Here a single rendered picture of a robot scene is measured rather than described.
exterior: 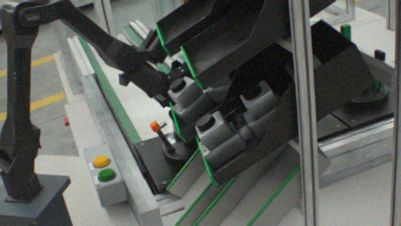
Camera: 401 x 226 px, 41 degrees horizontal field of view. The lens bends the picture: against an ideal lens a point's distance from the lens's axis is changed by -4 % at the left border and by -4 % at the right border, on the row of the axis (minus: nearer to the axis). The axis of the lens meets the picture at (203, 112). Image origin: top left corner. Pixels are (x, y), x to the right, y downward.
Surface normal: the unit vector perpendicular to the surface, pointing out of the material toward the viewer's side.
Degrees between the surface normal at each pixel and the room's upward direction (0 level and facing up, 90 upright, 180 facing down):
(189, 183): 90
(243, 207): 45
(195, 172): 90
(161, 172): 0
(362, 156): 90
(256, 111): 90
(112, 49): 67
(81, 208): 0
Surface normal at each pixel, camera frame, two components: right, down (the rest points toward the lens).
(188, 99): 0.40, 0.25
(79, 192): -0.14, -0.88
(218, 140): 0.18, 0.43
